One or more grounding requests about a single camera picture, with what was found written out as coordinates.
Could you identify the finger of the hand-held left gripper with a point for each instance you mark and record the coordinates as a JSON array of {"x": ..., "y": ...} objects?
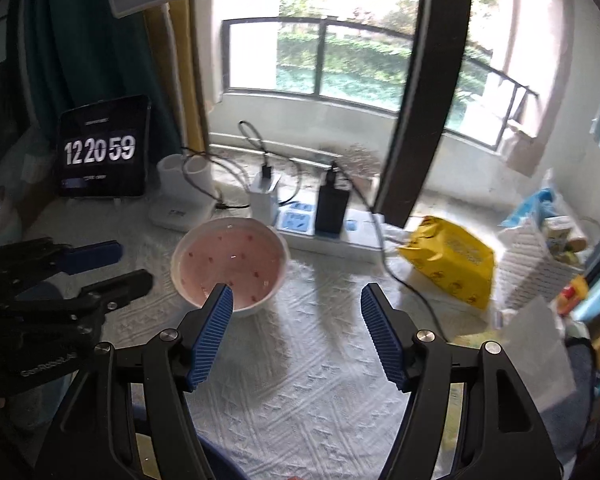
[
  {"x": 92, "y": 255},
  {"x": 125, "y": 285}
]

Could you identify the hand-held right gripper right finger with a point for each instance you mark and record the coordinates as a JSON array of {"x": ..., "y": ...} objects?
[{"x": 385, "y": 335}]

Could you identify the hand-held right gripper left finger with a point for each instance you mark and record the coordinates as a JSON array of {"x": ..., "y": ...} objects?
[{"x": 210, "y": 335}]

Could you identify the brown bowl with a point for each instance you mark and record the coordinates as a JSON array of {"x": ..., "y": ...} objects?
[{"x": 230, "y": 255}]

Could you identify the white textured tablecloth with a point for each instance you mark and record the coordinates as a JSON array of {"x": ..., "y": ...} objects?
[{"x": 320, "y": 385}]

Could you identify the yellow packet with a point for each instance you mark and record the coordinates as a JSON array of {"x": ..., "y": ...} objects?
[{"x": 450, "y": 260}]

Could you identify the tablet showing clock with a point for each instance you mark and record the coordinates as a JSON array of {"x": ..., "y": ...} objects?
[{"x": 100, "y": 150}]

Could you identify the white cup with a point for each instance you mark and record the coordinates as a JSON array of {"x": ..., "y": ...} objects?
[{"x": 180, "y": 180}]

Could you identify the black charger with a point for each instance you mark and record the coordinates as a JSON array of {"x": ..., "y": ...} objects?
[{"x": 332, "y": 210}]

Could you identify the white power strip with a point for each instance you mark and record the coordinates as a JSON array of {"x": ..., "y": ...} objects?
[{"x": 295, "y": 222}]

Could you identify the white charger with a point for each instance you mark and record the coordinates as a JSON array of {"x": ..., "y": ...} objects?
[{"x": 265, "y": 200}]

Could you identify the white woven basket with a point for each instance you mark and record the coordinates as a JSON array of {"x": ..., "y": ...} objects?
[{"x": 525, "y": 270}]

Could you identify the small red yellow bottle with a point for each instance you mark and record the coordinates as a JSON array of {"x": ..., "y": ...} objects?
[{"x": 572, "y": 292}]

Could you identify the yellow curtain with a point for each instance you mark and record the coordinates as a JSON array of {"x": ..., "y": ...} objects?
[{"x": 182, "y": 85}]

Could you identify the blue plastic packet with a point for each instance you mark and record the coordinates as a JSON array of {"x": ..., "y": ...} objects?
[{"x": 530, "y": 207}]

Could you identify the grey cloth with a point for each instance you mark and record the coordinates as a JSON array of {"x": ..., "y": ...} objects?
[{"x": 582, "y": 375}]

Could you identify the teal curtain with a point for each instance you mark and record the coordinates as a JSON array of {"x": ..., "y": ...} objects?
[{"x": 80, "y": 35}]

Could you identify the black balcony railing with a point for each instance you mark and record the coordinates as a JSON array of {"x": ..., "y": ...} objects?
[{"x": 320, "y": 60}]

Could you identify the dark window frame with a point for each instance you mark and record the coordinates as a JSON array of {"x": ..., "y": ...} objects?
[{"x": 420, "y": 85}]

